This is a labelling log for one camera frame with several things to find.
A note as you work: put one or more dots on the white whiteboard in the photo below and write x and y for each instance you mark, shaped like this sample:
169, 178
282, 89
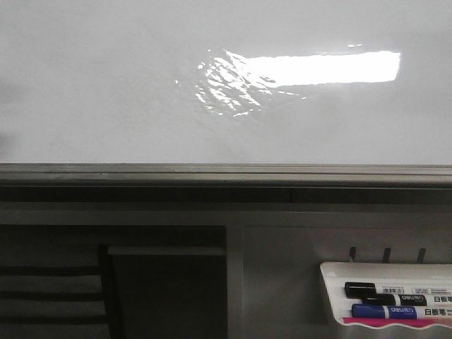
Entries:
282, 82

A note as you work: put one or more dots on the black capped whiteboard marker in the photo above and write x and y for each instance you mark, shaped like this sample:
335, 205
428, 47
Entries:
362, 289

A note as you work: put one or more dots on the blue whiteboard marker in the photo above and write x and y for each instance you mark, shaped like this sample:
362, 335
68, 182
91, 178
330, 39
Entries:
400, 312

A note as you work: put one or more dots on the white marker tray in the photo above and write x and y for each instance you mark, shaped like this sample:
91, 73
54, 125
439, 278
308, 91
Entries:
337, 305

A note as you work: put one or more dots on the pink item in tray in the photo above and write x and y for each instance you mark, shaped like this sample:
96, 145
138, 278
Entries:
416, 323

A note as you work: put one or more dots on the dark slatted chair back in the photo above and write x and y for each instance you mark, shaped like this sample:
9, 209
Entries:
108, 295

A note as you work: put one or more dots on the left black wall hook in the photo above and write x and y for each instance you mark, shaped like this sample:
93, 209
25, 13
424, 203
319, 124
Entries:
352, 254

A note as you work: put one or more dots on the black wall hook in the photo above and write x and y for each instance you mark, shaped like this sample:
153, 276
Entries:
386, 255
421, 255
352, 254

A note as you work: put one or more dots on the middle black wall hook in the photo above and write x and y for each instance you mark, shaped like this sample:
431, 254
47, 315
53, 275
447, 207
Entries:
386, 255

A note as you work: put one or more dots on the right black wall hook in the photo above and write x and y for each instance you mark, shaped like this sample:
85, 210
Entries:
421, 255

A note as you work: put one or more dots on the grey aluminium whiteboard frame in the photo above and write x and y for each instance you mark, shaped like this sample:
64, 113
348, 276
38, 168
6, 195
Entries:
227, 175

